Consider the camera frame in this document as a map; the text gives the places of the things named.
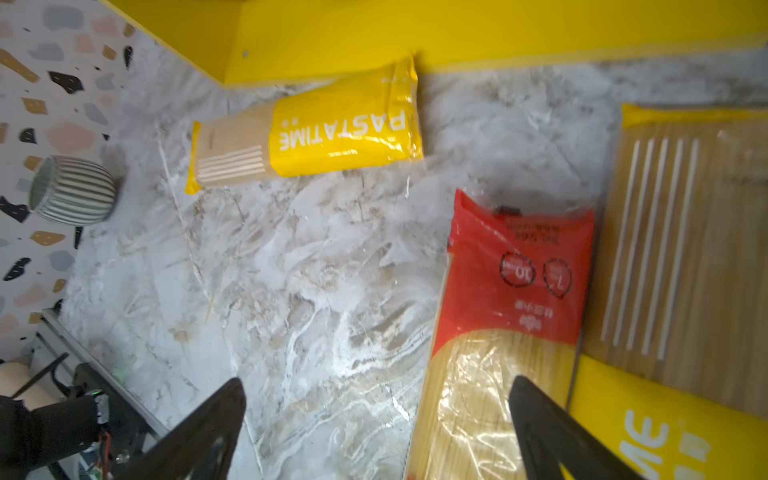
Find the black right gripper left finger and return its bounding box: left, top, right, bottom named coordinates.
left=119, top=377, right=246, bottom=480

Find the yellow shelf unit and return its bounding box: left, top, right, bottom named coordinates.
left=110, top=1, right=767, bottom=86

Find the red bottom spaghetti bag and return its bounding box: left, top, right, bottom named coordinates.
left=406, top=192, right=595, bottom=479

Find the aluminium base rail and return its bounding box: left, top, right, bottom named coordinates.
left=26, top=308, right=172, bottom=480

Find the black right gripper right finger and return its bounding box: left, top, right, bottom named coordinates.
left=508, top=375, right=641, bottom=480

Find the yellow Pastatime spaghetti bag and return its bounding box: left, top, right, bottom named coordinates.
left=569, top=105, right=767, bottom=479

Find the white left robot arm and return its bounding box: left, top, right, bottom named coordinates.
left=1, top=353, right=111, bottom=479

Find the yellow spaghetti bag crosswise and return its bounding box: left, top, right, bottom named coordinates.
left=185, top=56, right=423, bottom=195

